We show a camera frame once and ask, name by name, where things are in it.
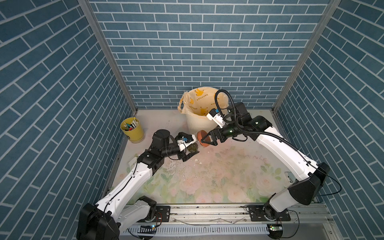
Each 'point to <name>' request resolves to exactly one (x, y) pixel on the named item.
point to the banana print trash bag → (200, 100)
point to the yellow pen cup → (131, 127)
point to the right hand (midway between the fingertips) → (209, 137)
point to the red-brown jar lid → (200, 134)
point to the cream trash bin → (195, 124)
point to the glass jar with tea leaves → (192, 148)
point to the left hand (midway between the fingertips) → (197, 143)
